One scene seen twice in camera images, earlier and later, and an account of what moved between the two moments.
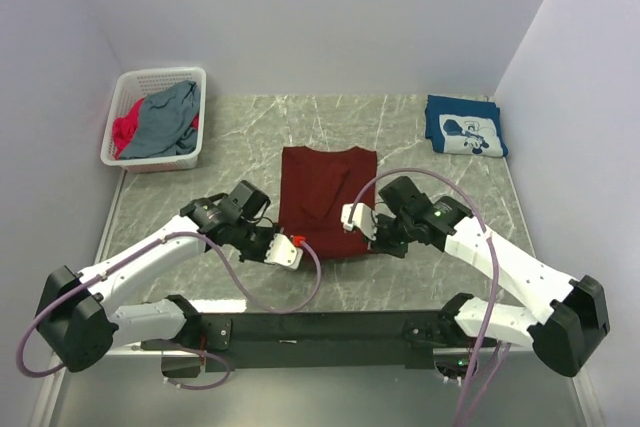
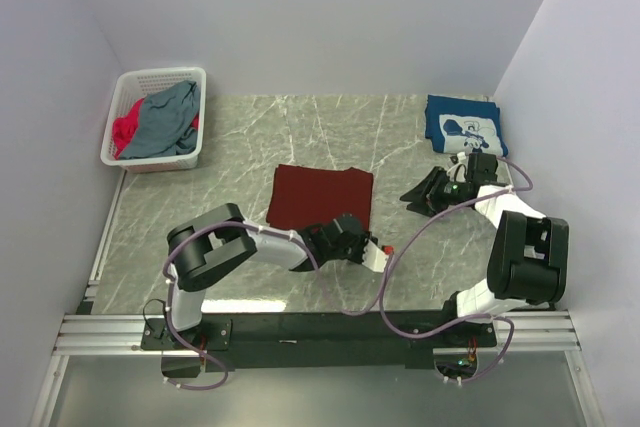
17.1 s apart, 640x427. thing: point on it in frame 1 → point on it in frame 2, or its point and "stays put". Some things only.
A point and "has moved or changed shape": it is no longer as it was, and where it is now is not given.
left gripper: x=257 y=249 → x=360 y=247
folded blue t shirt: x=464 y=126 stays put
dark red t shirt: x=314 y=186 has moved or changed shape
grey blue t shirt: x=168 y=122 stays put
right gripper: x=386 y=238 → x=430 y=194
